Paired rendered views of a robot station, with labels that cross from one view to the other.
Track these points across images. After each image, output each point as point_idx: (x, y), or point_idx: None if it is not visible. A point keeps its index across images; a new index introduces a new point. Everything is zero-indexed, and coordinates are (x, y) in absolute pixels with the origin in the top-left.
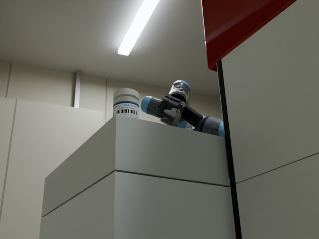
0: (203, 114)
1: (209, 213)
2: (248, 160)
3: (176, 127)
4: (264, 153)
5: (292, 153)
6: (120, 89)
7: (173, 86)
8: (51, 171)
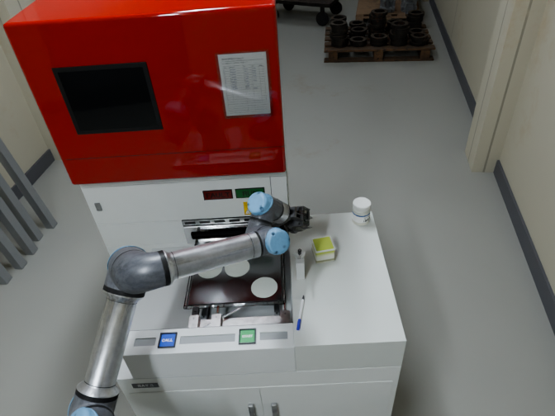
0: (136, 252)
1: None
2: None
3: (328, 214)
4: None
5: (288, 204)
6: (367, 199)
7: (277, 200)
8: (400, 317)
